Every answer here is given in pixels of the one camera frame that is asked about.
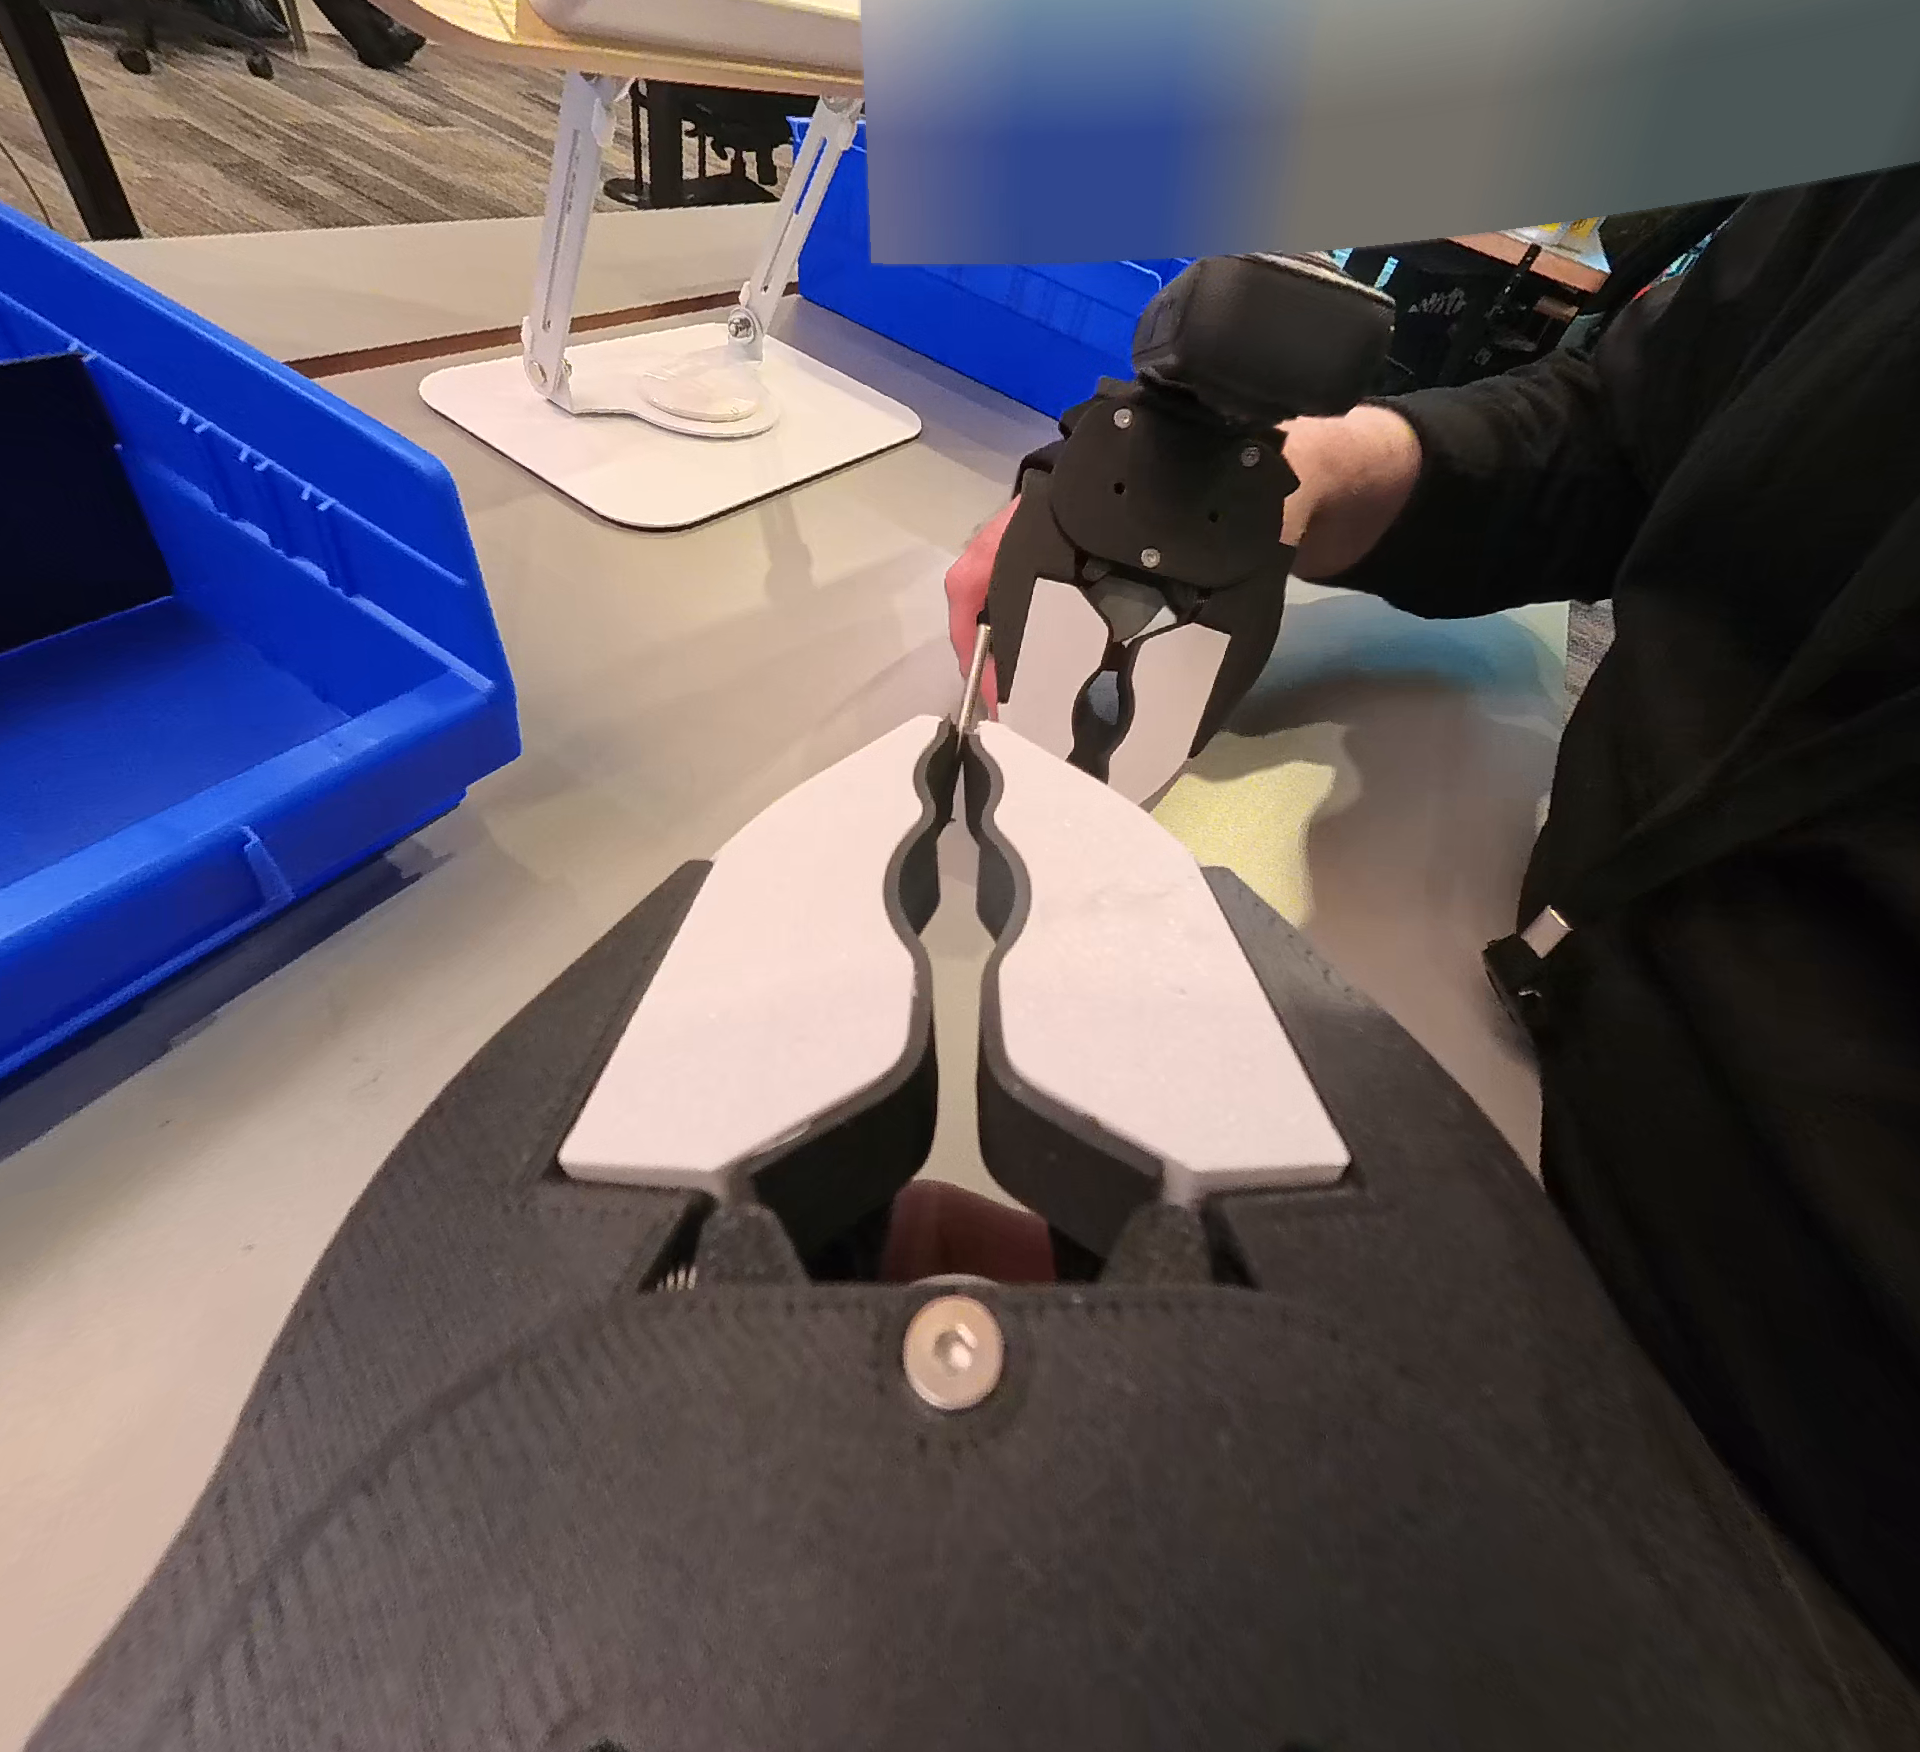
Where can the small metal bolt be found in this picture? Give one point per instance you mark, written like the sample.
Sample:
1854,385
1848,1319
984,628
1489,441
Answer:
976,680

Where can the blue plastic object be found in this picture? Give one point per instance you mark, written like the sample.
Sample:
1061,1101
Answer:
974,313

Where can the person's right forearm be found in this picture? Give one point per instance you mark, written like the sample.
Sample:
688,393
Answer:
1529,475

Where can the person's right hand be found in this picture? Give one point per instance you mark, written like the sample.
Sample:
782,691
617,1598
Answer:
1349,492

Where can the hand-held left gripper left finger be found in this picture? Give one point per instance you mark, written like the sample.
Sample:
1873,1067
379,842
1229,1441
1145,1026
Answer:
751,1003

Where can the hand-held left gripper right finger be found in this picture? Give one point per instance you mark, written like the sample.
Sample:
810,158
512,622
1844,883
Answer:
1156,1017

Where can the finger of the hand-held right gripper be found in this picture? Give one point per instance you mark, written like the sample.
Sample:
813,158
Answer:
1058,649
1178,702

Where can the blue plastic bin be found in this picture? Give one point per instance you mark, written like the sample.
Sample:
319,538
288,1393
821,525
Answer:
300,763

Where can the white stand with instruction board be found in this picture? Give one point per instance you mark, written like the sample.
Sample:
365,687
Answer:
675,401

